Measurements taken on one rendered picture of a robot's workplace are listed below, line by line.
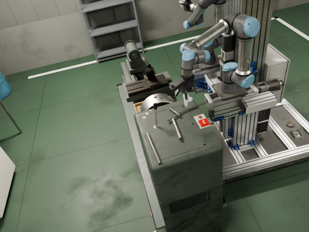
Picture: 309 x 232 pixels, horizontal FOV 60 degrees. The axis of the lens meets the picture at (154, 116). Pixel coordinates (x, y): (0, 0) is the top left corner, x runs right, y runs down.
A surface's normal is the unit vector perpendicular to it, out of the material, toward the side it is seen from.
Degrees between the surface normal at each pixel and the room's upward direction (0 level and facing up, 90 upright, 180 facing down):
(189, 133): 0
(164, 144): 0
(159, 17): 90
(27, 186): 0
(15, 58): 90
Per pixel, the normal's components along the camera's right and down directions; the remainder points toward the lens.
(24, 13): 0.21, 0.63
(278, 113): -0.15, -0.74
